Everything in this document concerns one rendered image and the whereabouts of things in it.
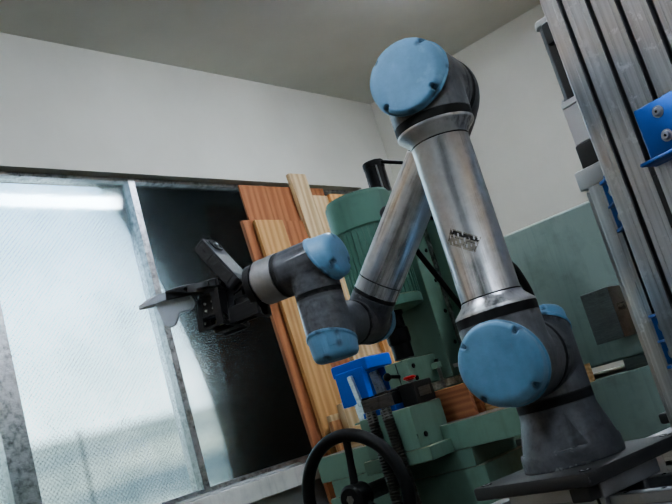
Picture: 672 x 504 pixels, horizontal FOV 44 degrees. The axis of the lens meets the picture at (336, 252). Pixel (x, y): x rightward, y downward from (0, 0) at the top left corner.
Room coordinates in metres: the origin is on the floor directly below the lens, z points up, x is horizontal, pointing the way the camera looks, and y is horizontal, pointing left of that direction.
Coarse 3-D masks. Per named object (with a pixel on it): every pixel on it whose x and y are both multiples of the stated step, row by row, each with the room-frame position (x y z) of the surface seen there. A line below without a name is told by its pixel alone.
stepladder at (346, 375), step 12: (360, 360) 2.88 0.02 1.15; (372, 360) 2.90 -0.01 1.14; (384, 360) 2.96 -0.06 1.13; (336, 372) 2.94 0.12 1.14; (348, 372) 2.90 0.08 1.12; (360, 372) 2.87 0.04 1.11; (372, 372) 3.01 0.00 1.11; (384, 372) 3.00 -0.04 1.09; (348, 384) 2.91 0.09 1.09; (360, 384) 2.88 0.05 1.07; (372, 384) 3.04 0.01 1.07; (384, 384) 3.01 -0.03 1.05; (348, 396) 2.91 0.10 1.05; (360, 396) 2.88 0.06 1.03; (360, 408) 2.88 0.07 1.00; (360, 420) 2.90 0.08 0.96
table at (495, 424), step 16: (480, 416) 1.82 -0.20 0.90; (496, 416) 1.80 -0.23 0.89; (512, 416) 1.78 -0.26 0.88; (448, 432) 1.87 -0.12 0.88; (464, 432) 1.85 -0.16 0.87; (480, 432) 1.83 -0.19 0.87; (496, 432) 1.81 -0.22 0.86; (512, 432) 1.79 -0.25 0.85; (352, 448) 2.10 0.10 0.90; (432, 448) 1.80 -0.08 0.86; (448, 448) 1.85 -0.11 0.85; (464, 448) 1.86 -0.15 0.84; (320, 464) 2.09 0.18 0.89; (336, 464) 2.06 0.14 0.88; (368, 464) 1.89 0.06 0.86
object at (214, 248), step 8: (208, 240) 1.36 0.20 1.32; (200, 248) 1.35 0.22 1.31; (208, 248) 1.34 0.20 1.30; (216, 248) 1.35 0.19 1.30; (200, 256) 1.35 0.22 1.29; (208, 256) 1.34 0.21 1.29; (216, 256) 1.34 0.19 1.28; (224, 256) 1.35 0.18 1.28; (208, 264) 1.34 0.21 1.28; (216, 264) 1.34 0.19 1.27; (224, 264) 1.33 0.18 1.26; (232, 264) 1.35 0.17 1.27; (216, 272) 1.34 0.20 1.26; (224, 272) 1.33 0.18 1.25; (232, 272) 1.32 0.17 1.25; (240, 272) 1.35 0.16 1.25; (224, 280) 1.33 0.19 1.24; (232, 280) 1.32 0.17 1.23; (240, 280) 1.32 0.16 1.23; (232, 288) 1.33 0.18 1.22
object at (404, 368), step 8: (408, 360) 2.04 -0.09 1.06; (416, 360) 2.07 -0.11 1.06; (424, 360) 2.10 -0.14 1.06; (432, 360) 2.13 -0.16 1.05; (392, 368) 2.06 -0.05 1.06; (400, 368) 2.05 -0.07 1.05; (408, 368) 2.04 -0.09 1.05; (416, 368) 2.06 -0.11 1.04; (424, 368) 2.09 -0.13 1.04; (416, 376) 2.05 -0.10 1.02; (424, 376) 2.08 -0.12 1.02; (432, 376) 2.11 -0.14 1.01; (392, 384) 2.07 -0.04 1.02; (400, 384) 2.06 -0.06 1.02
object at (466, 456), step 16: (480, 448) 1.88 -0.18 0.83; (496, 448) 1.94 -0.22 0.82; (512, 448) 2.00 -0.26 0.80; (416, 464) 1.93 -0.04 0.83; (432, 464) 1.91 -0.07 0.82; (448, 464) 1.89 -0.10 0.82; (464, 464) 1.86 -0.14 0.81; (336, 480) 2.07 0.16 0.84; (368, 480) 2.01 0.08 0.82; (336, 496) 2.08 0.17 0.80
